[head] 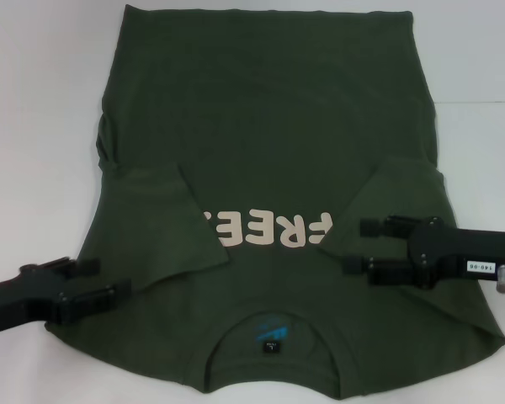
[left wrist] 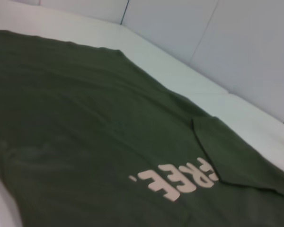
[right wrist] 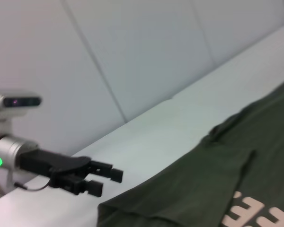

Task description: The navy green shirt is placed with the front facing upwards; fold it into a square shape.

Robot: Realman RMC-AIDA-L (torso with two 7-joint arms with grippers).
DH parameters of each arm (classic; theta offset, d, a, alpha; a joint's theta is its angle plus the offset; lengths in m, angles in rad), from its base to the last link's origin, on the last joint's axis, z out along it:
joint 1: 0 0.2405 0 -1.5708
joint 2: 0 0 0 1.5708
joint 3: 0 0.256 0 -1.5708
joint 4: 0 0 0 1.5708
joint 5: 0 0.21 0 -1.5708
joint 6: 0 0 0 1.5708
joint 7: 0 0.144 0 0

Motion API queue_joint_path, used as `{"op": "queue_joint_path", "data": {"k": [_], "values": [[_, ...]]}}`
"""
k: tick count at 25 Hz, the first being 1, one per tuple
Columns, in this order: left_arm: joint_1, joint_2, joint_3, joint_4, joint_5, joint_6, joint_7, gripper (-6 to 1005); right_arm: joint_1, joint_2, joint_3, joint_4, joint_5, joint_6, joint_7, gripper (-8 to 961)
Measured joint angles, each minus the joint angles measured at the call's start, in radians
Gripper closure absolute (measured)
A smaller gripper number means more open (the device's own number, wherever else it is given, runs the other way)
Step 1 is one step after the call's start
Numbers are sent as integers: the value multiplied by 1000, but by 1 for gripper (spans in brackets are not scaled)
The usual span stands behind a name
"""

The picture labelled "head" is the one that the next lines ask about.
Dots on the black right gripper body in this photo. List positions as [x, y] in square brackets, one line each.
[446, 252]

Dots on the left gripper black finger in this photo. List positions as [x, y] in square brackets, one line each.
[86, 267]
[92, 301]

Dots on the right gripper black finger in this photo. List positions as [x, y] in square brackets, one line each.
[353, 266]
[372, 227]

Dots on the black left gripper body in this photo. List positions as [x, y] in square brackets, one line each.
[21, 299]

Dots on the dark green FREE t-shirt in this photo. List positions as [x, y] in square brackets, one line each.
[256, 126]

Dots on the right gripper silver knob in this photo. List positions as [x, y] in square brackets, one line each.
[504, 273]

